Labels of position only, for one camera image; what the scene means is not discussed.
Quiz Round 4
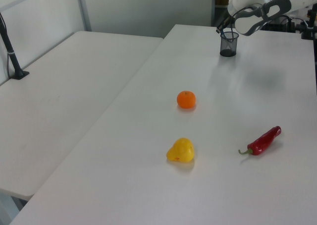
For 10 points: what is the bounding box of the orange mandarin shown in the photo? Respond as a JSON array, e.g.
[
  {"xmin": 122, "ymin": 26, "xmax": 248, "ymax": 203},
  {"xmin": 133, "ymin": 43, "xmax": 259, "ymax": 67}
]
[{"xmin": 176, "ymin": 90, "xmax": 197, "ymax": 110}]

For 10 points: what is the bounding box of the black clamp stand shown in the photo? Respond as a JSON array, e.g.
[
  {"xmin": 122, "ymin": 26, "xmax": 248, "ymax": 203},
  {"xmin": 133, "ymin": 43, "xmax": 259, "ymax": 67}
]
[{"xmin": 300, "ymin": 3, "xmax": 317, "ymax": 40}]

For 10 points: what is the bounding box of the black camera pole with base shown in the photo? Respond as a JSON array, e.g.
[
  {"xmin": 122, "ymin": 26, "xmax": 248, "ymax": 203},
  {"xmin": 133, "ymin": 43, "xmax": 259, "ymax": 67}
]
[{"xmin": 0, "ymin": 11, "xmax": 30, "ymax": 81}]

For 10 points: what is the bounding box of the white side table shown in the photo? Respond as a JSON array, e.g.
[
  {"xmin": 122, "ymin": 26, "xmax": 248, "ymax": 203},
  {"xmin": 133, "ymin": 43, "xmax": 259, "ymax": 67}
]
[{"xmin": 0, "ymin": 31, "xmax": 164, "ymax": 201}]

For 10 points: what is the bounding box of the black mesh pen holder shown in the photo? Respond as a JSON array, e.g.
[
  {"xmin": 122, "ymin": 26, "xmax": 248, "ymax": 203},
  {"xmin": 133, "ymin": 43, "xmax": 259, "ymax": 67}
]
[{"xmin": 219, "ymin": 31, "xmax": 240, "ymax": 57}]

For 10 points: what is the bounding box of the grey metal partition post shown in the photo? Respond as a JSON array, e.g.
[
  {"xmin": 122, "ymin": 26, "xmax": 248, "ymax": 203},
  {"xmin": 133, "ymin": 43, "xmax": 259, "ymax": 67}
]
[{"xmin": 75, "ymin": 0, "xmax": 93, "ymax": 33}]

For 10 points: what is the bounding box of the yellow pear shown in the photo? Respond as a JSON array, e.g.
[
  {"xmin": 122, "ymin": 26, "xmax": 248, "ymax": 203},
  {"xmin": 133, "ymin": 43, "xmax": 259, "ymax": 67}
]
[{"xmin": 165, "ymin": 137, "xmax": 195, "ymax": 163}]

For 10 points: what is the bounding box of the red chili pepper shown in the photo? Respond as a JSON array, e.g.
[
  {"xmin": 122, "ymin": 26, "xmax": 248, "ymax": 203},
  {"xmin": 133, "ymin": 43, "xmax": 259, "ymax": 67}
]
[{"xmin": 238, "ymin": 126, "xmax": 282, "ymax": 157}]

